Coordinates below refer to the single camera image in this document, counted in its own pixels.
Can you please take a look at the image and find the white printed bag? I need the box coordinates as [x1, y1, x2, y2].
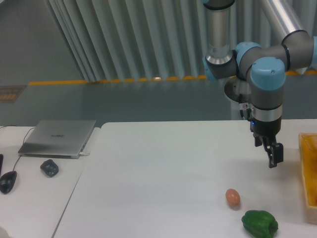
[0, 227, 10, 238]

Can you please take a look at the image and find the yellow plastic basket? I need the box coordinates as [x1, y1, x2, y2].
[299, 133, 317, 208]

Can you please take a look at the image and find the green bell pepper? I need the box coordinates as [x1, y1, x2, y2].
[241, 210, 278, 238]

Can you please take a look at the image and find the silver closed laptop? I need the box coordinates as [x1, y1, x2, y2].
[18, 120, 96, 159]

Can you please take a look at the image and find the brown egg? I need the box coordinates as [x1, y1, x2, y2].
[225, 188, 241, 207]

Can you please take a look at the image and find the black computer mouse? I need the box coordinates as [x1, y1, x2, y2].
[0, 171, 17, 194]

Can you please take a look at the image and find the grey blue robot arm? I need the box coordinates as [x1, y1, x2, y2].
[202, 0, 317, 168]

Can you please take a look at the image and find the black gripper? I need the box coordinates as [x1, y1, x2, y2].
[250, 118, 283, 168]

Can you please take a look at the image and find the small black plastic holder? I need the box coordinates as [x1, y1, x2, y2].
[40, 159, 59, 178]

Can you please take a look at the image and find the white folding partition screen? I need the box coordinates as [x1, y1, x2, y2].
[49, 0, 317, 82]

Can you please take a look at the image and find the black device at edge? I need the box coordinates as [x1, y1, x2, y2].
[0, 154, 4, 176]

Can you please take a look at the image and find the black mouse cable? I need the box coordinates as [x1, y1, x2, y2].
[0, 125, 37, 172]

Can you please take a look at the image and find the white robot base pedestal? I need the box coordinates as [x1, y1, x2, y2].
[224, 77, 252, 120]

